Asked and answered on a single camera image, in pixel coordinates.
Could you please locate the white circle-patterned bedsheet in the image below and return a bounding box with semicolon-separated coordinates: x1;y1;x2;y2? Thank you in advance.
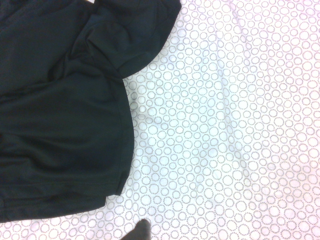
0;0;320;240

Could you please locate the black cloth garment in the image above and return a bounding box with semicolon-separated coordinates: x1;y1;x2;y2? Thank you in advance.
0;0;182;224

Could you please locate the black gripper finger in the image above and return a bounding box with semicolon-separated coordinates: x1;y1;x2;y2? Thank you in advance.
124;218;153;240

